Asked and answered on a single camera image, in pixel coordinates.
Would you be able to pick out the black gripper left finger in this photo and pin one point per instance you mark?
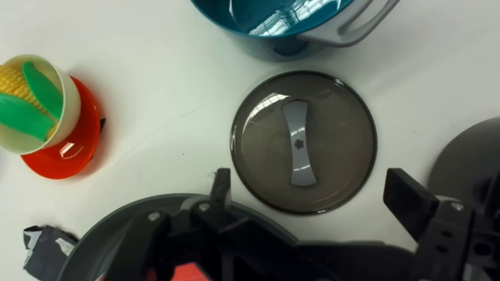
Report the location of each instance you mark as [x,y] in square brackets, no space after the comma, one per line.
[177,244]

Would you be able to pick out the dark grey fabric piece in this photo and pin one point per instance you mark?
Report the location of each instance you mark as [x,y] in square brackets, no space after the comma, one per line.
[47,250]

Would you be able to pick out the plush watermelon slice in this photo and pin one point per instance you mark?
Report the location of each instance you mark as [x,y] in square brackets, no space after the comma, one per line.
[182,273]

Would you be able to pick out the cream bowl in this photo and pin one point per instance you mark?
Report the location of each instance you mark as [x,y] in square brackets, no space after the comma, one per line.
[68,103]

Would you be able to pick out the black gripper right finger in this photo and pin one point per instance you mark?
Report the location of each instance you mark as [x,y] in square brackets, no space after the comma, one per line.
[447,239]

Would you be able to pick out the red bowl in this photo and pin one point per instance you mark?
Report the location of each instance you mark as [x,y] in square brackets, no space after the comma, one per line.
[72,156]

